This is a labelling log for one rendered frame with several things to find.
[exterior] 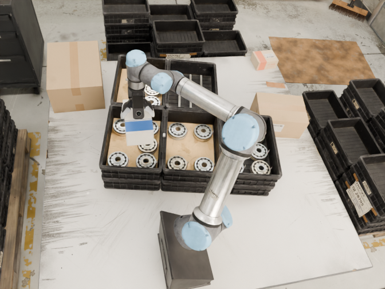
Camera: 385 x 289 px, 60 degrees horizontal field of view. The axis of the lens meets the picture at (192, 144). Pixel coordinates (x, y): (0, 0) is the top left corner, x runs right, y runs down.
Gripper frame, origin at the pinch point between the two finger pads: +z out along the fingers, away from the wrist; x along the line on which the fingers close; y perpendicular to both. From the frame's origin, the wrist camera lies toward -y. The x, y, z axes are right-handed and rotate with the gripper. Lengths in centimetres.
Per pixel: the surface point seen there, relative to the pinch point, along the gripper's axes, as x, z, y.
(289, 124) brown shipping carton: -91, 28, 10
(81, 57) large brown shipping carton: 27, 21, 68
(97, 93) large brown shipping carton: 20, 27, 43
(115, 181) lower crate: 13.0, 31.5, -13.4
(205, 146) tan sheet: -36.4, 28.4, 0.5
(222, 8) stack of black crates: -97, 61, 179
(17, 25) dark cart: 73, 36, 122
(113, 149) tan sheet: 12.9, 28.4, 4.1
